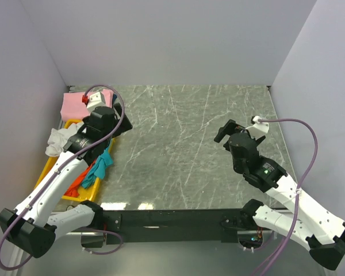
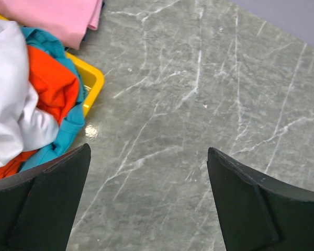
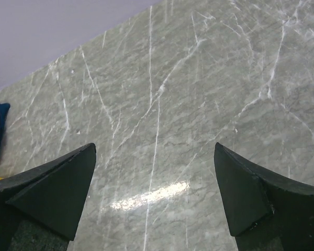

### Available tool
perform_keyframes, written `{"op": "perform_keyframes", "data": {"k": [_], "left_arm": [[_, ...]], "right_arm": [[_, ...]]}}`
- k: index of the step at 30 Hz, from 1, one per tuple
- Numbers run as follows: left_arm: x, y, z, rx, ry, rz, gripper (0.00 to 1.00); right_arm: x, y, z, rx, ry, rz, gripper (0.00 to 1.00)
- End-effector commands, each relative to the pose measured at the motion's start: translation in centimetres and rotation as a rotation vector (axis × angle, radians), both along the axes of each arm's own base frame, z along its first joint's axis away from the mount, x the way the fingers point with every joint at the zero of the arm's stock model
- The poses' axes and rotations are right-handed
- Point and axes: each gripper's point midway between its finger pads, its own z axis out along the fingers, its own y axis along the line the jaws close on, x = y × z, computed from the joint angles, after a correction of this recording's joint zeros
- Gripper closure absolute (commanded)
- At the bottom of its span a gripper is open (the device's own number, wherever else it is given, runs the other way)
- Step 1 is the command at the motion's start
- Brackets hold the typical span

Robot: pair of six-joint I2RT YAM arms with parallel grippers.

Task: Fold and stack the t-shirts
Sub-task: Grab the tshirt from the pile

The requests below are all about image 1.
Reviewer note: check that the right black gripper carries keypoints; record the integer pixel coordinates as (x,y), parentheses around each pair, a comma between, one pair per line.
(228,129)

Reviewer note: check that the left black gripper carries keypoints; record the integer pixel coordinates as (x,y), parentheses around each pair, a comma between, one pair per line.
(126,126)

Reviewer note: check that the white t shirt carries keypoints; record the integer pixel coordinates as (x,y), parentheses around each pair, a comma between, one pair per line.
(59,137)

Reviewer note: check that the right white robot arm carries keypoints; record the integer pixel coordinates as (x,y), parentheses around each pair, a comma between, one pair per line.
(312,226)

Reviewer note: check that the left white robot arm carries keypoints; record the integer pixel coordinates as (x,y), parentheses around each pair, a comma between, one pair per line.
(31,226)

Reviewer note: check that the teal t shirt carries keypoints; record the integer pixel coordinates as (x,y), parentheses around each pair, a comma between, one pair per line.
(97,169)

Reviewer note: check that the folded pink t shirt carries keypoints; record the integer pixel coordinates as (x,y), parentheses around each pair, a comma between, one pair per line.
(73,107)

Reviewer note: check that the orange t shirt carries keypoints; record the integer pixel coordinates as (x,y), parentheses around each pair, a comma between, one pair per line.
(77,184)

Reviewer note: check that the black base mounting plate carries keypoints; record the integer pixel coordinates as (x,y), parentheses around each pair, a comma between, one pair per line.
(137,226)

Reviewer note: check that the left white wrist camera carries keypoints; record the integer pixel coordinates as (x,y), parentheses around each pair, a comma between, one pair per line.
(95,100)

